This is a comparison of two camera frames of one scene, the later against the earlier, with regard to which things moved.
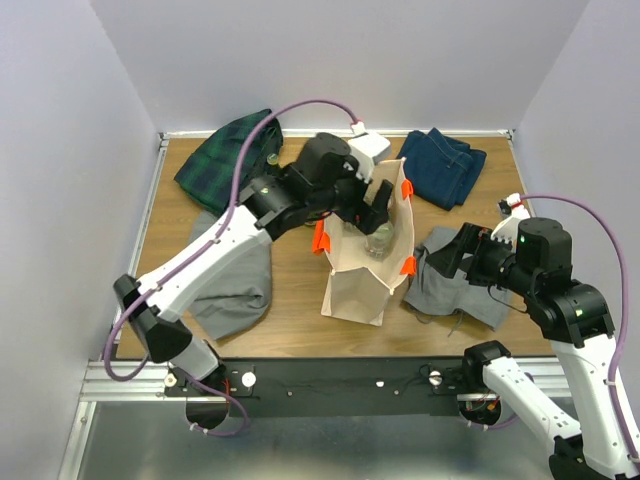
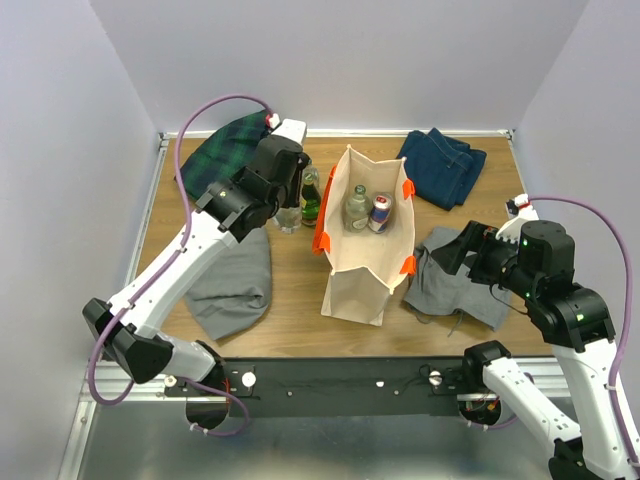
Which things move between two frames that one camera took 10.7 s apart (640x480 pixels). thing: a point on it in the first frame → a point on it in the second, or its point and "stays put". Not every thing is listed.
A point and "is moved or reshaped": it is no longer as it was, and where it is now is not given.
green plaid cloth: (209, 175) stays put
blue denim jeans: (442, 169) stays put
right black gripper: (447, 258) stays put
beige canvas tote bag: (360, 286) stays put
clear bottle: (379, 241) is moved or reshaped
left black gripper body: (350, 206) → (292, 196)
